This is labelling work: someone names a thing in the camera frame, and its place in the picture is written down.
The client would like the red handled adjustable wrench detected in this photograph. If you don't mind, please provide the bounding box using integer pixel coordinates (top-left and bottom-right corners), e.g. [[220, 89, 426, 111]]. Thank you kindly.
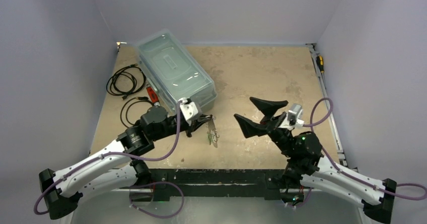
[[146, 86, 160, 106]]

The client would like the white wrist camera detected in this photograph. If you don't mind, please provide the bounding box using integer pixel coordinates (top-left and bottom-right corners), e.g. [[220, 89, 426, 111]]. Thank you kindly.
[[178, 98, 202, 125], [279, 104, 304, 130]]

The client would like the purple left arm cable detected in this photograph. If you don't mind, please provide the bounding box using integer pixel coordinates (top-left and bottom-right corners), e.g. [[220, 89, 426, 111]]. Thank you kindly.
[[33, 102, 182, 216]]

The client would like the clear plastic storage box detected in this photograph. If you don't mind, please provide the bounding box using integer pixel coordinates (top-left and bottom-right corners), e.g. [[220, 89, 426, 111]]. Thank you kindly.
[[131, 29, 217, 113]]

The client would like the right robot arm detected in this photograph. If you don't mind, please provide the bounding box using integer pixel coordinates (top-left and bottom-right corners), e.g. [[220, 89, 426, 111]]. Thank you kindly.
[[234, 97, 397, 223]]

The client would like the metal key organizer plate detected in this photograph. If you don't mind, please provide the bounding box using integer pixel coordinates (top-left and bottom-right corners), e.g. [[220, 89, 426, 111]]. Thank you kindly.
[[206, 117, 220, 148]]

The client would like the black usb cable loop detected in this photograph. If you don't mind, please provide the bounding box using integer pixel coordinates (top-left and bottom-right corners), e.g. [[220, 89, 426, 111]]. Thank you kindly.
[[120, 96, 152, 127]]

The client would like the green key tag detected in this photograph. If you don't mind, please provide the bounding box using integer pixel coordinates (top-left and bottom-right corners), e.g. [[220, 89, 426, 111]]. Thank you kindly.
[[207, 133, 212, 145]]

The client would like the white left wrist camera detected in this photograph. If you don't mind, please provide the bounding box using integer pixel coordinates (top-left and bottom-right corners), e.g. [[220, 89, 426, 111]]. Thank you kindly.
[[178, 98, 202, 125]]

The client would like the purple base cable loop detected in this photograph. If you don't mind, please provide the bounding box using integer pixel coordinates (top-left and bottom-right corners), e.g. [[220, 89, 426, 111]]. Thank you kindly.
[[128, 181, 186, 219]]

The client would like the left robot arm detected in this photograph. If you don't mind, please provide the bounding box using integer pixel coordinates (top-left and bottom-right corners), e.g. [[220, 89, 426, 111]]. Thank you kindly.
[[33, 100, 213, 219]]

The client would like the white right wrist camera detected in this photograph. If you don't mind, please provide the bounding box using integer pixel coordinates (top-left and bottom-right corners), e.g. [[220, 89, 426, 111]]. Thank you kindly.
[[279, 104, 304, 130]]

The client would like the coiled black cable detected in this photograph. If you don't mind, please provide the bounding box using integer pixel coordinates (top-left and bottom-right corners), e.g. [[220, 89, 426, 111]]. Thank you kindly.
[[106, 63, 147, 97]]

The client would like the yellow black screwdriver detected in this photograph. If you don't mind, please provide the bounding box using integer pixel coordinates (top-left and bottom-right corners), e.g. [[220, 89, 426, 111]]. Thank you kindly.
[[316, 55, 324, 74]]

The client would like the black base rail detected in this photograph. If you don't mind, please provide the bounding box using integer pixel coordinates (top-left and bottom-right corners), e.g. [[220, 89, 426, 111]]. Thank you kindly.
[[130, 168, 318, 202]]

